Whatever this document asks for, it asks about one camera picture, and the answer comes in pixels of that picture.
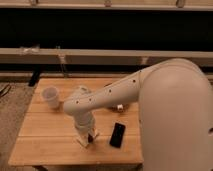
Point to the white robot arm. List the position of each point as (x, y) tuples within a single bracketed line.
[(176, 110)]

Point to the black table leg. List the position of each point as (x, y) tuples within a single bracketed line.
[(35, 76)]

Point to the black smartphone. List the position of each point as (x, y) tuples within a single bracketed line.
[(117, 135)]

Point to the white plastic cup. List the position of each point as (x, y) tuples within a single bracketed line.
[(50, 95)]

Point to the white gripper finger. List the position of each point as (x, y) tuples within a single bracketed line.
[(83, 140), (96, 134)]

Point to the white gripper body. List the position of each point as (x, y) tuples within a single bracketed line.
[(85, 124)]

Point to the white bottle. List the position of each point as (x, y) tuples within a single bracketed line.
[(120, 107)]

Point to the wooden table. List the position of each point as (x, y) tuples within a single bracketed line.
[(48, 137)]

